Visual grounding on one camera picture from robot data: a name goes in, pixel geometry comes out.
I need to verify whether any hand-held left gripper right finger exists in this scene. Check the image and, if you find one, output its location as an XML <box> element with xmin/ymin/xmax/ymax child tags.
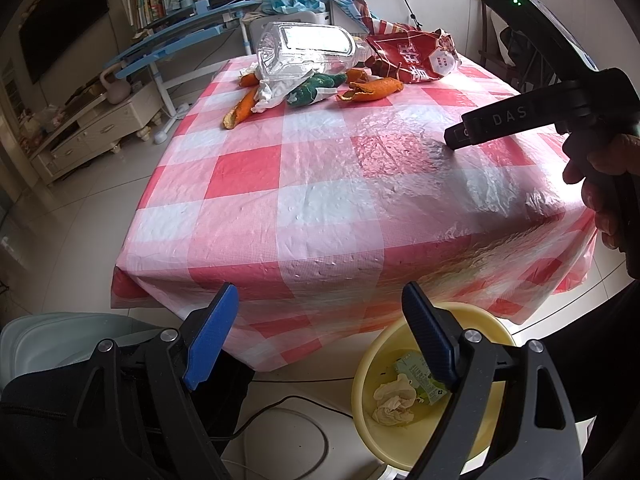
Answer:
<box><xmin>401</xmin><ymin>281</ymin><xmax>583</xmax><ymax>480</ymax></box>

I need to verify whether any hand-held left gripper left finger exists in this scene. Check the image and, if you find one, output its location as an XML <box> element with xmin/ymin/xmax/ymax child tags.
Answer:
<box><xmin>54</xmin><ymin>282</ymin><xmax>240</xmax><ymax>480</ymax></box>

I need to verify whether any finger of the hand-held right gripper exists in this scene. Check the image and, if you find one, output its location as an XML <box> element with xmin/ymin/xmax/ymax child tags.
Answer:
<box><xmin>444</xmin><ymin>87</ymin><xmax>583</xmax><ymax>152</ymax></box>

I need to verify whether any green carton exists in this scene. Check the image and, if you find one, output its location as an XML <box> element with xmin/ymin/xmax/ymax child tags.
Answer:
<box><xmin>392</xmin><ymin>352</ymin><xmax>448</xmax><ymax>406</ymax></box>

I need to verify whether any tissue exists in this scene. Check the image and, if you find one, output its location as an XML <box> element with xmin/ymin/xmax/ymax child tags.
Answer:
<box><xmin>372</xmin><ymin>372</ymin><xmax>418</xmax><ymax>426</ymax></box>

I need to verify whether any yellow plastic basin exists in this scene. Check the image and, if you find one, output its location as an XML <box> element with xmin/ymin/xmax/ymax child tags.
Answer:
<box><xmin>351</xmin><ymin>301</ymin><xmax>518</xmax><ymax>471</ymax></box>

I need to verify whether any red snack bag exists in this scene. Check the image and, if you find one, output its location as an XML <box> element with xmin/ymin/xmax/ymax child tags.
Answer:
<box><xmin>364</xmin><ymin>22</ymin><xmax>461</xmax><ymax>85</ymax></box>

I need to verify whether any clear plastic bottle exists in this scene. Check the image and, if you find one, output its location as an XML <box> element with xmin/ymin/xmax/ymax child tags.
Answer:
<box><xmin>256</xmin><ymin>21</ymin><xmax>366</xmax><ymax>83</ymax></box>

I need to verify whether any long orange peel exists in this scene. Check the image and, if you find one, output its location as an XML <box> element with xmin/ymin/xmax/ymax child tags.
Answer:
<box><xmin>222</xmin><ymin>87</ymin><xmax>258</xmax><ymax>131</ymax></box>

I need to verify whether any white plastic bag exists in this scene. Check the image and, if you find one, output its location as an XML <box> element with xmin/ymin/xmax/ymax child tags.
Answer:
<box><xmin>250</xmin><ymin>72</ymin><xmax>313</xmax><ymax>113</ymax></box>

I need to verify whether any person's right hand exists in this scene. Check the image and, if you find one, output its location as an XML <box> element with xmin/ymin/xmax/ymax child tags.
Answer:
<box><xmin>582</xmin><ymin>134</ymin><xmax>640</xmax><ymax>281</ymax></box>

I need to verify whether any wooden chair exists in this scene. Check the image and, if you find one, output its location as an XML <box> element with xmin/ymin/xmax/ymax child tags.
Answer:
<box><xmin>477</xmin><ymin>0</ymin><xmax>526</xmax><ymax>91</ymax></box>

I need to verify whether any light green chair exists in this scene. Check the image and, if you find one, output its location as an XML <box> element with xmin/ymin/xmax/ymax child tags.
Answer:
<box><xmin>0</xmin><ymin>312</ymin><xmax>161</xmax><ymax>391</ymax></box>

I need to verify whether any red white checkered tablecloth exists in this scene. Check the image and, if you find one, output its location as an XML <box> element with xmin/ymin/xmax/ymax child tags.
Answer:
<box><xmin>111</xmin><ymin>55</ymin><xmax>601</xmax><ymax>373</ymax></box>

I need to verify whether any person's black trouser leg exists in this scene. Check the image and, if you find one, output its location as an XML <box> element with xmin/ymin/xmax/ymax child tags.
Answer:
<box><xmin>0</xmin><ymin>374</ymin><xmax>81</xmax><ymax>480</ymax></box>

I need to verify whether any white plastic stool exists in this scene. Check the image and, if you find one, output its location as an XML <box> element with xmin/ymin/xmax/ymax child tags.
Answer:
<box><xmin>240</xmin><ymin>7</ymin><xmax>331</xmax><ymax>56</ymax></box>

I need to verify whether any cream television cabinet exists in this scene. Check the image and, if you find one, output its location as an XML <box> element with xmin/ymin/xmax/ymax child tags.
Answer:
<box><xmin>27</xmin><ymin>77</ymin><xmax>166</xmax><ymax>186</ymax></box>

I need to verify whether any pink kettlebell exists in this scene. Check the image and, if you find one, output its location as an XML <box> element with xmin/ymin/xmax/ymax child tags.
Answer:
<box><xmin>100</xmin><ymin>67</ymin><xmax>133</xmax><ymax>106</ymax></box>

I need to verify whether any pile of plastic bags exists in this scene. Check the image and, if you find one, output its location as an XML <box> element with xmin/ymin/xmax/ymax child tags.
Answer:
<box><xmin>20</xmin><ymin>104</ymin><xmax>67</xmax><ymax>137</ymax></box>

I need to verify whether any blue study desk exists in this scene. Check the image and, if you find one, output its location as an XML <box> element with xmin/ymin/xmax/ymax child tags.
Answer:
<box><xmin>102</xmin><ymin>0</ymin><xmax>263</xmax><ymax>146</ymax></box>

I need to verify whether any row of books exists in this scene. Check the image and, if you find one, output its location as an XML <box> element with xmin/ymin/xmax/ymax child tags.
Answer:
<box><xmin>120</xmin><ymin>0</ymin><xmax>166</xmax><ymax>28</ymax></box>

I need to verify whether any black floor cable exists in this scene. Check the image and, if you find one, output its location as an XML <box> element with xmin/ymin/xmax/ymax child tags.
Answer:
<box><xmin>220</xmin><ymin>395</ymin><xmax>361</xmax><ymax>466</ymax></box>

